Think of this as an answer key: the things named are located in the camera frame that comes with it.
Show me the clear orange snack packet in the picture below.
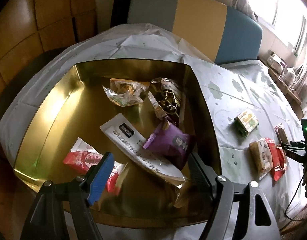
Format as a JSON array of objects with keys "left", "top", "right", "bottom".
[{"left": 103, "top": 78, "right": 150, "bottom": 107}]

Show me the purple snack packet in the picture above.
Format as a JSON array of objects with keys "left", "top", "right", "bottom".
[{"left": 143, "top": 119, "right": 195, "bottom": 170}]

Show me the beige pastry packet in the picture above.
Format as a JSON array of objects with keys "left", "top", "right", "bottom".
[{"left": 249, "top": 138, "right": 273, "bottom": 180}]

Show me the wooden side table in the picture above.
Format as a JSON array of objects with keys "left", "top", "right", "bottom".
[{"left": 268, "top": 68, "right": 301, "bottom": 105}]

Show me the white sachet with black label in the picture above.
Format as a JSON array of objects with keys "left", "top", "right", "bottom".
[{"left": 100, "top": 113, "right": 186, "bottom": 186}]

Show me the light blue patterned tablecloth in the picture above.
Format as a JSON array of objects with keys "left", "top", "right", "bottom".
[{"left": 0, "top": 23, "right": 307, "bottom": 240}]

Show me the window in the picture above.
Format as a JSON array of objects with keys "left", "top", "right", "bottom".
[{"left": 249, "top": 0, "right": 307, "bottom": 57}]

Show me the large red snack packet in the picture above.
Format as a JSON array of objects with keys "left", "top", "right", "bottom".
[{"left": 265, "top": 138, "right": 284, "bottom": 181}]

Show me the black cable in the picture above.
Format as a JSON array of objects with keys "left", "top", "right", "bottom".
[{"left": 284, "top": 172, "right": 307, "bottom": 222}]

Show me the grey yellow blue sofa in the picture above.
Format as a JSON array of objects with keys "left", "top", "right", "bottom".
[{"left": 127, "top": 0, "right": 263, "bottom": 64}]

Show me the black and gold snack packet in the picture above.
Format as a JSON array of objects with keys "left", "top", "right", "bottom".
[{"left": 147, "top": 77, "right": 183, "bottom": 127}]

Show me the red white round-logo packet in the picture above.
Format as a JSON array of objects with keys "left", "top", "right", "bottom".
[{"left": 63, "top": 138, "right": 127, "bottom": 196}]

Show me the white teapot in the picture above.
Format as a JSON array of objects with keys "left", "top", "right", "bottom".
[{"left": 281, "top": 68, "right": 296, "bottom": 86}]

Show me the green yellow cracker pack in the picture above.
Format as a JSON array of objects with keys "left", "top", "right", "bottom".
[{"left": 234, "top": 111, "right": 259, "bottom": 138}]

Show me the black chair back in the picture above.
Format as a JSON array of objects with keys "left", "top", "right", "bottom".
[{"left": 110, "top": 0, "right": 131, "bottom": 28}]

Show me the gold and brown gift box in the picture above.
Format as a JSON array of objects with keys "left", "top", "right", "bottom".
[{"left": 14, "top": 59, "right": 221, "bottom": 228}]

